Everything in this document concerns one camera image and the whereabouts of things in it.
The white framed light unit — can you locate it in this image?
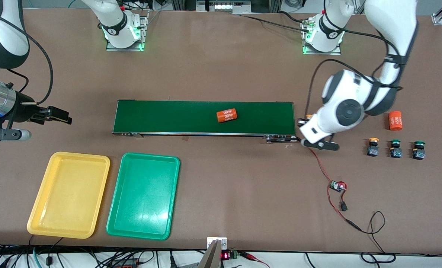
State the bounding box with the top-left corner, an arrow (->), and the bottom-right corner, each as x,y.
196,0 -> 252,15

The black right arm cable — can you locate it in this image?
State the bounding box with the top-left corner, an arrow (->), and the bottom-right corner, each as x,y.
0,10 -> 54,105

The aluminium camera bracket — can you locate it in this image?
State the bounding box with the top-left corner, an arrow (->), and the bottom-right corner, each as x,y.
198,237 -> 228,268

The green plastic tray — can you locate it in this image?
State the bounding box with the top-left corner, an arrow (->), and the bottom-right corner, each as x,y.
106,152 -> 180,241

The orange power strip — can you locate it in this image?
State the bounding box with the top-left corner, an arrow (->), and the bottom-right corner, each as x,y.
111,259 -> 140,268

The black table cable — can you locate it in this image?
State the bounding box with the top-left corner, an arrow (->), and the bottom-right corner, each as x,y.
240,10 -> 313,33

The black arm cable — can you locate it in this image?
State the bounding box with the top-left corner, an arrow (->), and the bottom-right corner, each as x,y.
306,0 -> 404,118
0,10 -> 54,105

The green conveyor belt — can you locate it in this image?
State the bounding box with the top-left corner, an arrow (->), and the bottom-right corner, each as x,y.
112,99 -> 298,144

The thin black cable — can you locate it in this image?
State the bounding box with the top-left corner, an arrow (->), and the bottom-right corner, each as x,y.
359,211 -> 397,264

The red clip lead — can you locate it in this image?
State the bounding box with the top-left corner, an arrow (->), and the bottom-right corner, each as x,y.
240,252 -> 270,268

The red black twisted cable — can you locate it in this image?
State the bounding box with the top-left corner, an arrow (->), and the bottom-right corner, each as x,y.
301,143 -> 335,184

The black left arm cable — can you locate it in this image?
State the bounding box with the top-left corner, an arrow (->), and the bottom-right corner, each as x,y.
306,0 -> 404,118

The orange printed cylinder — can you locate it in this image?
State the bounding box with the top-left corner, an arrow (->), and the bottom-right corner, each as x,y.
388,111 -> 403,131
216,108 -> 238,123

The thin red wire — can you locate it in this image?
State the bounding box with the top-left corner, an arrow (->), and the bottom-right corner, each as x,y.
327,182 -> 363,233

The aluminium base plate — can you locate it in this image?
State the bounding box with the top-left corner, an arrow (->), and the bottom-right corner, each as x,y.
301,18 -> 343,55
106,15 -> 149,52

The yellow plastic tray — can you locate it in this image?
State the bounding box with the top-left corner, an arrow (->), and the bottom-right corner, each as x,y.
27,151 -> 111,239

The green push button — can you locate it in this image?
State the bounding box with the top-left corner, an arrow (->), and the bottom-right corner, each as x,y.
389,139 -> 403,159
412,140 -> 427,160

